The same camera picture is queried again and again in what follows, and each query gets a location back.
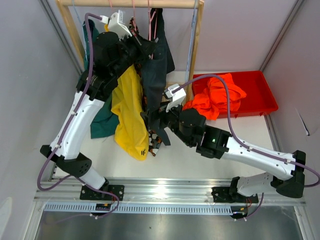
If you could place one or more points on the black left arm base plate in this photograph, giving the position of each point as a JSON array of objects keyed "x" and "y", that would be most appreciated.
[{"x": 91, "y": 195}]

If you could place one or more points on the dark navy shorts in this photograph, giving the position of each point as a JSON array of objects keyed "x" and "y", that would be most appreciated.
[{"x": 155, "y": 70}]

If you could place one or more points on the pink wire hanger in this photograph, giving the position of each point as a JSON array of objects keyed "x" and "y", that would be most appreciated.
[{"x": 151, "y": 16}]

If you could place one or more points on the slotted cable duct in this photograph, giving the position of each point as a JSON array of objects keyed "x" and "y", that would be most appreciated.
[{"x": 183, "y": 209}]

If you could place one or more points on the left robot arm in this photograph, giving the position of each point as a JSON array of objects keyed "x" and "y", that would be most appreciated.
[{"x": 109, "y": 58}]

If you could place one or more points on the blue hanger with green shorts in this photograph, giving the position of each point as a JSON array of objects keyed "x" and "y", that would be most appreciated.
[{"x": 82, "y": 29}]

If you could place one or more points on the aluminium mounting rail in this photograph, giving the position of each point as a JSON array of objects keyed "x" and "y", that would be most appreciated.
[{"x": 144, "y": 190}]

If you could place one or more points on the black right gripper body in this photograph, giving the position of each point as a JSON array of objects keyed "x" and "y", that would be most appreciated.
[{"x": 170, "y": 119}]

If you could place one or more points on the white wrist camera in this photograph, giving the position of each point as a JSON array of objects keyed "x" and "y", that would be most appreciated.
[
  {"x": 115, "y": 24},
  {"x": 175, "y": 94}
]

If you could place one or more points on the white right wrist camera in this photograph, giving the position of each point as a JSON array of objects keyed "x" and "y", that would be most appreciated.
[{"x": 175, "y": 94}]

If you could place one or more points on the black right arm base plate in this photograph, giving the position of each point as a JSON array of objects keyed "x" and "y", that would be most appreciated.
[{"x": 226, "y": 194}]

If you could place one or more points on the wooden clothes rack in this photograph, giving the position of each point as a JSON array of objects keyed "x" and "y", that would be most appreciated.
[{"x": 63, "y": 7}]

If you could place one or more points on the red plastic bin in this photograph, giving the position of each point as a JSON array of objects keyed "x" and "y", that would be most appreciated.
[{"x": 259, "y": 99}]

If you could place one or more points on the green shorts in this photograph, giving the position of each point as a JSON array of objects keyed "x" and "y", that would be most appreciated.
[{"x": 105, "y": 122}]

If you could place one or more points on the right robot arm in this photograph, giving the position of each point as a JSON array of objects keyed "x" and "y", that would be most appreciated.
[{"x": 283, "y": 172}]

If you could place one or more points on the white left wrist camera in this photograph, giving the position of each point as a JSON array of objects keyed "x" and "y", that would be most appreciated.
[{"x": 115, "y": 24}]

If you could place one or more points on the light blue wire hanger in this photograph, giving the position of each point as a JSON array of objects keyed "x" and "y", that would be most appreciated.
[{"x": 191, "y": 42}]

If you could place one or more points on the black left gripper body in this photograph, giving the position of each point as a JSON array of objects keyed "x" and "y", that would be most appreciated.
[{"x": 133, "y": 52}]

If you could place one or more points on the orange camouflage shorts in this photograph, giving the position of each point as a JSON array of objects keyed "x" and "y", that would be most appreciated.
[{"x": 154, "y": 140}]

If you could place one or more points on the yellow shorts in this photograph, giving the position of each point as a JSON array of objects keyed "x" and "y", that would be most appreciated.
[{"x": 125, "y": 122}]

